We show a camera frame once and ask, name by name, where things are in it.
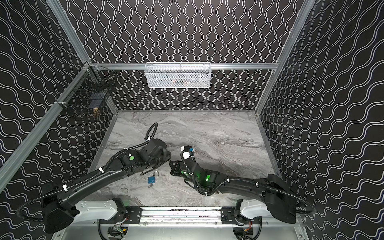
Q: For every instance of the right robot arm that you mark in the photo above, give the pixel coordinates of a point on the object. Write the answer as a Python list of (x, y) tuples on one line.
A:
[(269, 196)]

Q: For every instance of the black wire basket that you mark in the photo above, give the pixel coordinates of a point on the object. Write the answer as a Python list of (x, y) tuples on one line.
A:
[(92, 91)]

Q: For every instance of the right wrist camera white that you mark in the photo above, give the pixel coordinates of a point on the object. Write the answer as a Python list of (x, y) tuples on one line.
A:
[(187, 152)]

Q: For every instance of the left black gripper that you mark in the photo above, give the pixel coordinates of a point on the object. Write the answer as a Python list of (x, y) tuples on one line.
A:
[(163, 154)]

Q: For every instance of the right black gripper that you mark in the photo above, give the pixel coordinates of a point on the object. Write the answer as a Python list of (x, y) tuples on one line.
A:
[(176, 168)]

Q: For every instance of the white mesh basket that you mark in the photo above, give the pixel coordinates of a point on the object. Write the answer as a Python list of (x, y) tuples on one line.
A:
[(178, 75)]

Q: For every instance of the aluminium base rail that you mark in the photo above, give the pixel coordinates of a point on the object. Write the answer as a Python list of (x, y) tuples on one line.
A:
[(176, 216)]

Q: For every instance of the brass bell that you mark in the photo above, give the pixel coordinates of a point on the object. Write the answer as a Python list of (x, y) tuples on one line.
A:
[(96, 112)]

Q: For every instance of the blue padlock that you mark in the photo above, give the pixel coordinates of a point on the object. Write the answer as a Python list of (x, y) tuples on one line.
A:
[(152, 179)]

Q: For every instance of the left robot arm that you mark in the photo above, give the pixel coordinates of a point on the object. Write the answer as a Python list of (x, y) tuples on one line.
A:
[(57, 209)]

